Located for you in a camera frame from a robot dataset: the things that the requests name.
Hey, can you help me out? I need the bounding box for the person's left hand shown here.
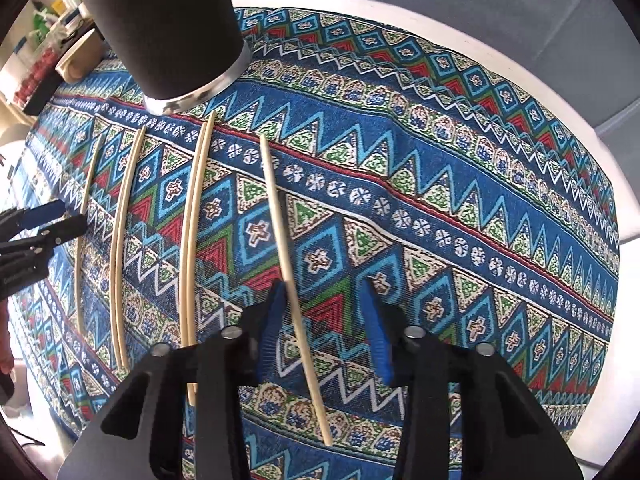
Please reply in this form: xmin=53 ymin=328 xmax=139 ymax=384
xmin=0 ymin=305 xmax=14 ymax=376

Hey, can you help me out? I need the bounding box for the green packet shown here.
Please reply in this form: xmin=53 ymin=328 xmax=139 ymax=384
xmin=30 ymin=7 xmax=58 ymax=41

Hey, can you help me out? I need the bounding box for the slender wooden chopstick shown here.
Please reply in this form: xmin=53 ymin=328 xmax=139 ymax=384
xmin=259 ymin=134 xmax=334 ymax=447

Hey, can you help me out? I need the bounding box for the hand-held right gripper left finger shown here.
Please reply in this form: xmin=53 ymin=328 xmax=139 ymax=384
xmin=57 ymin=280 xmax=288 ymax=480

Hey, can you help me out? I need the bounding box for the bunch of wooden chopsticks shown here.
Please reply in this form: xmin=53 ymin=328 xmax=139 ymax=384
xmin=74 ymin=111 xmax=218 ymax=407

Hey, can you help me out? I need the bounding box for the beige mug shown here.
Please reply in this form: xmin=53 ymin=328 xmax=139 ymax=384
xmin=55 ymin=27 xmax=108 ymax=83

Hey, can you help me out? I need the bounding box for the black cylindrical utensil holder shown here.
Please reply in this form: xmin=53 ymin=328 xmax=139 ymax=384
xmin=71 ymin=0 xmax=252 ymax=116

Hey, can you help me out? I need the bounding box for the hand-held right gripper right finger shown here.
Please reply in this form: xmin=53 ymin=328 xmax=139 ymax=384
xmin=357 ymin=276 xmax=583 ymax=480

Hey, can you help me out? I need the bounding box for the blue patterned tablecloth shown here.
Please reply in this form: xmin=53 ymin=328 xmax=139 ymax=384
xmin=10 ymin=5 xmax=621 ymax=480

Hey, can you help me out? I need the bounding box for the clear plastic strawberry box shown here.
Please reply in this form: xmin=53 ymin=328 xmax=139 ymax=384
xmin=12 ymin=30 xmax=66 ymax=106

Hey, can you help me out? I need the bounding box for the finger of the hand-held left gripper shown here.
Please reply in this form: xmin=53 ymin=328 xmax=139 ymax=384
xmin=0 ymin=214 xmax=87 ymax=263
xmin=0 ymin=199 xmax=68 ymax=233

